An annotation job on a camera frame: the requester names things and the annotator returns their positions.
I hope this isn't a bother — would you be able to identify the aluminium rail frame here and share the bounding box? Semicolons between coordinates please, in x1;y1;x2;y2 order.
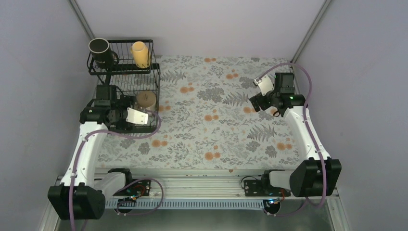
38;168;351;231

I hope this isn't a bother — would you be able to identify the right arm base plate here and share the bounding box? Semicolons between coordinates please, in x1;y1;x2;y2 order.
243;179;291;197

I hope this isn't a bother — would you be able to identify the yellow cup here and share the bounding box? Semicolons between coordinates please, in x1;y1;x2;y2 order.
130;41;151;69

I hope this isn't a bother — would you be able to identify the beige mug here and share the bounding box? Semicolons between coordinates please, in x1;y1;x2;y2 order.
135;90;157;111

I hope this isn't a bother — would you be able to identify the purple cable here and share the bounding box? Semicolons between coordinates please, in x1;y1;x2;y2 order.
68;109;162;231
255;62;328;218

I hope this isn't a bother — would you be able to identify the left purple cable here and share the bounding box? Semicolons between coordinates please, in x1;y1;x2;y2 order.
68;109;162;231

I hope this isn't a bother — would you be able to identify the black mug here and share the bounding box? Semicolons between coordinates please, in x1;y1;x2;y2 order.
88;38;120;69

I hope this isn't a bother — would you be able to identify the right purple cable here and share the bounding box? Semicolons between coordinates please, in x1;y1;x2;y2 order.
255;62;328;218

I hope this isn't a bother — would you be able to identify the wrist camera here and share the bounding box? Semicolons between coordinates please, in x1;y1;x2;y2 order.
254;75;274;96
126;107;149;125

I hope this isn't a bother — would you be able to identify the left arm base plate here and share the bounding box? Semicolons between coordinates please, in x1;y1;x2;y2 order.
115;180;151;197

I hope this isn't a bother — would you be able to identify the black wire dish rack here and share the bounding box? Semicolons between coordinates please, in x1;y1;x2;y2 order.
87;39;161;134

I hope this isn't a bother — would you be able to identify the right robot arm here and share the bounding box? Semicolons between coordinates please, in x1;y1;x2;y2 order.
250;73;342;197

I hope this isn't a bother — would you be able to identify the floral tablecloth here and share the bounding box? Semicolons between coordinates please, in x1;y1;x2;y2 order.
97;56;301;170

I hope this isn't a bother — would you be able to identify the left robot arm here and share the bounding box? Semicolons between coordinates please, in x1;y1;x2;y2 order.
48;85;134;220

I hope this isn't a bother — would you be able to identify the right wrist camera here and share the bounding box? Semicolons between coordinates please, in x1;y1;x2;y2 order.
254;75;274;96

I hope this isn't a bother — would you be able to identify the slotted cable duct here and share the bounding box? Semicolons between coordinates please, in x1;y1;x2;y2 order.
119;199;264;210

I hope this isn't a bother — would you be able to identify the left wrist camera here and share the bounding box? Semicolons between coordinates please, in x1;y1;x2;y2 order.
126;107;149;125

